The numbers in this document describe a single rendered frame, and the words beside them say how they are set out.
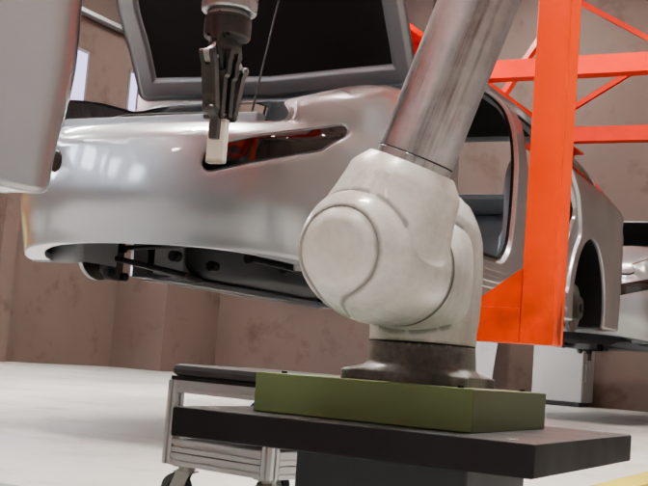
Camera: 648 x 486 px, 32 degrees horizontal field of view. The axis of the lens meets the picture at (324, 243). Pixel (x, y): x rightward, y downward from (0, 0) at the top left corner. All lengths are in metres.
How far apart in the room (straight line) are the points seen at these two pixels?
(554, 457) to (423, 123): 0.44
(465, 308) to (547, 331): 3.63
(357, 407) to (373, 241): 0.26
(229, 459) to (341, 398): 1.22
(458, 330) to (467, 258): 0.10
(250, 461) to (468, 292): 1.19
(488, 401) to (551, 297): 3.74
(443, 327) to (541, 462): 0.30
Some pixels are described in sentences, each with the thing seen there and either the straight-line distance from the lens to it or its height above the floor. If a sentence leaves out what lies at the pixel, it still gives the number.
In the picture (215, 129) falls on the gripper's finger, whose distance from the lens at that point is 1.79.
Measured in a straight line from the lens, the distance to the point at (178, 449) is 2.83.
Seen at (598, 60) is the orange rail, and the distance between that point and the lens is 11.08.
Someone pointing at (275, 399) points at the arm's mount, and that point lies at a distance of 1.56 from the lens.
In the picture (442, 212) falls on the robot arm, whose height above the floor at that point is 0.57.
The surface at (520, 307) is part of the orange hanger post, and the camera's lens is 5.28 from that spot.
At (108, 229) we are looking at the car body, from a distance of 4.82.
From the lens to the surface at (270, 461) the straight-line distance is 2.63.
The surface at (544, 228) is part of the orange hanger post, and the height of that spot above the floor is 1.05.
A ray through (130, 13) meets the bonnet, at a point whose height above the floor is 2.07.
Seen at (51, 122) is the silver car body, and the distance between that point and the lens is 3.06.
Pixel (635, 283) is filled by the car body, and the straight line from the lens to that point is 10.27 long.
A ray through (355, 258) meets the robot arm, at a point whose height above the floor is 0.50.
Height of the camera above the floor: 0.38
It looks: 6 degrees up
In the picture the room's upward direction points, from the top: 4 degrees clockwise
